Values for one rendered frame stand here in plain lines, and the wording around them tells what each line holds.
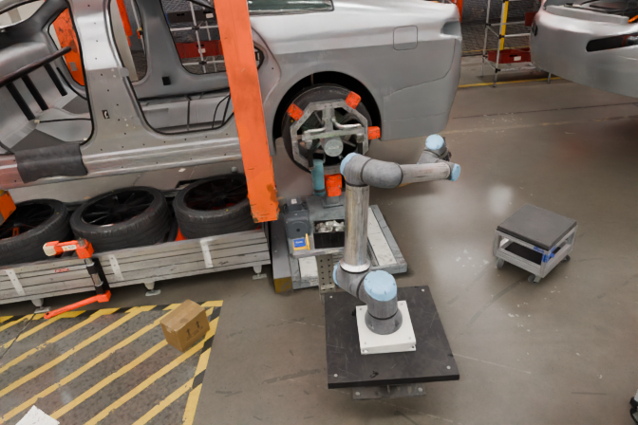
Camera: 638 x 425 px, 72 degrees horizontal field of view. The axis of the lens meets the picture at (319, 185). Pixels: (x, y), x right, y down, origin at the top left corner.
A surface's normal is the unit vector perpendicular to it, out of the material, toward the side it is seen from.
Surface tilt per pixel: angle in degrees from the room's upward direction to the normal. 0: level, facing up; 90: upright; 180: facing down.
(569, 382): 0
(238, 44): 90
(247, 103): 90
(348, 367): 0
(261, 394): 0
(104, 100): 89
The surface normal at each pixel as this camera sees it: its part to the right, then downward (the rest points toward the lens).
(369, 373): -0.08, -0.88
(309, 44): 0.14, 0.46
